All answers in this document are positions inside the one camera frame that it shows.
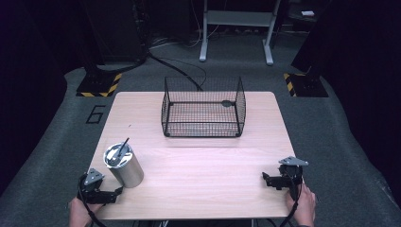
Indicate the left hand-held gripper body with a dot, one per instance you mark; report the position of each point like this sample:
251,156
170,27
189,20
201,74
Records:
92,181

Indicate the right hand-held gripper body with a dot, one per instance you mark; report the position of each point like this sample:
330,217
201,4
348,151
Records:
291,171

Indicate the stainless steel cup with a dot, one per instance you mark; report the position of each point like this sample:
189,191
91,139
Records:
126,168

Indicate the black straw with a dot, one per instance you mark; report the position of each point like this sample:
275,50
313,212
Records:
123,147

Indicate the person's right hand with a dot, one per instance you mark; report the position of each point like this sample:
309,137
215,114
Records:
303,205

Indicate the person's left hand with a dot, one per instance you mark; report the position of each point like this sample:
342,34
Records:
78,213

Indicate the black stand column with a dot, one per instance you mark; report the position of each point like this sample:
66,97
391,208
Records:
113,31

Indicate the small white box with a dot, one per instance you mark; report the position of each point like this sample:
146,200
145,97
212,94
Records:
307,13

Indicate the white metal stand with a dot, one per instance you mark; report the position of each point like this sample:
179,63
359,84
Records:
236,19

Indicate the black yellow striped base plate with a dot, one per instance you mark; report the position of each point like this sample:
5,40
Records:
304,85
99,85

